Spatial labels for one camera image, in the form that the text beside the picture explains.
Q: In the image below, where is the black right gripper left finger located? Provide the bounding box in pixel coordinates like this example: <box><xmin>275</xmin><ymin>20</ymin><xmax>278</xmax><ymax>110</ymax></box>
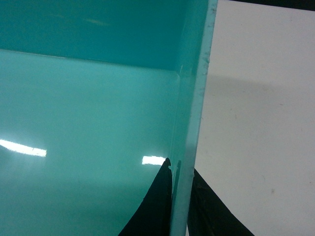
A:
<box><xmin>119</xmin><ymin>158</ymin><xmax>172</xmax><ymax>236</ymax></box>

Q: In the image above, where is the teal plastic tray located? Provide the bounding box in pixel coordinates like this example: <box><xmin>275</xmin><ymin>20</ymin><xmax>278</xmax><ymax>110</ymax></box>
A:
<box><xmin>0</xmin><ymin>0</ymin><xmax>218</xmax><ymax>236</ymax></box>

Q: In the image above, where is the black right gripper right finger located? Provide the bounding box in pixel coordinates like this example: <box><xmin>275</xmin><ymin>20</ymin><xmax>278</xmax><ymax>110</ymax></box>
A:
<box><xmin>187</xmin><ymin>170</ymin><xmax>253</xmax><ymax>236</ymax></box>

